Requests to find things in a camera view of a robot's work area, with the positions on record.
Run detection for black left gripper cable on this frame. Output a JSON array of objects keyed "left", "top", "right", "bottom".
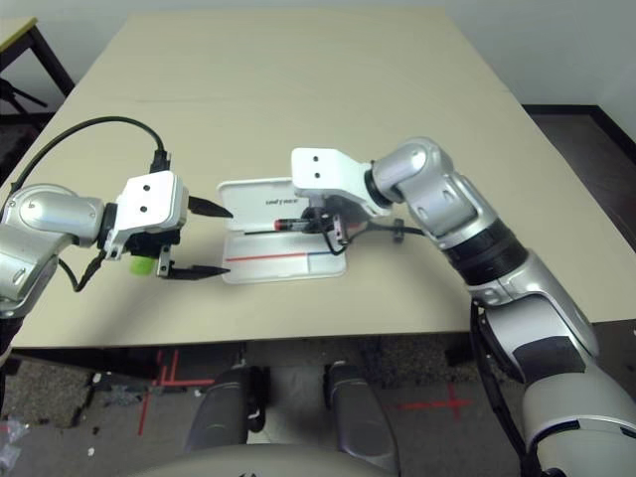
[{"left": 58, "top": 250, "right": 108, "bottom": 294}]

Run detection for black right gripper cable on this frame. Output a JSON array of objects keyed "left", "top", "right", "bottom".
[{"left": 320, "top": 218, "right": 428, "bottom": 257}]

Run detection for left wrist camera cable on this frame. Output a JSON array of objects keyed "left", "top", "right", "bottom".
[{"left": 8, "top": 115, "right": 173, "bottom": 195}]

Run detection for grey robot torso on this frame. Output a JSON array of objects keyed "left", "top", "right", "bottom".
[{"left": 133, "top": 443, "right": 394, "bottom": 477}]

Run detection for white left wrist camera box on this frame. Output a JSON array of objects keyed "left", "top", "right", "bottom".
[{"left": 101, "top": 171, "right": 191, "bottom": 260}]

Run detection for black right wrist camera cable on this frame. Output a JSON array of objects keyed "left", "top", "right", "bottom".
[{"left": 469, "top": 297, "right": 546, "bottom": 477}]

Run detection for white plastic pencil case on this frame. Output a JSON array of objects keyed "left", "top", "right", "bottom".
[{"left": 216, "top": 177, "right": 348, "bottom": 286}]

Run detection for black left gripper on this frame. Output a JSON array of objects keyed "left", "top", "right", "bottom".
[{"left": 126, "top": 195, "right": 234, "bottom": 283}]

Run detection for grey robot left leg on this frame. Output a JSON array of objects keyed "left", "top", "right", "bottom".
[{"left": 186, "top": 365, "right": 272, "bottom": 453}]

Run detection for black tripod stand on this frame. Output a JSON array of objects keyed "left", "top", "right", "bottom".
[{"left": 0, "top": 78, "right": 49, "bottom": 115}]

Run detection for black marker with red cap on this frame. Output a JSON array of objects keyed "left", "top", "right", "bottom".
[{"left": 273, "top": 217, "right": 319, "bottom": 233}]

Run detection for green highlighter with clear cap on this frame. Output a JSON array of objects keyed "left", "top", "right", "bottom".
[{"left": 128, "top": 254, "right": 156, "bottom": 276}]

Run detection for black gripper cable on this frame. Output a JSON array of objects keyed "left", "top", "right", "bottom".
[
  {"left": 320, "top": 218, "right": 428, "bottom": 257},
  {"left": 58, "top": 250, "right": 108, "bottom": 294}
]

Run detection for beige side table black legs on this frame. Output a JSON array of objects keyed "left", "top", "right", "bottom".
[{"left": 0, "top": 17, "right": 76, "bottom": 120}]

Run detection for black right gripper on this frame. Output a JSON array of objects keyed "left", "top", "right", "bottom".
[{"left": 299, "top": 194, "right": 359, "bottom": 245}]

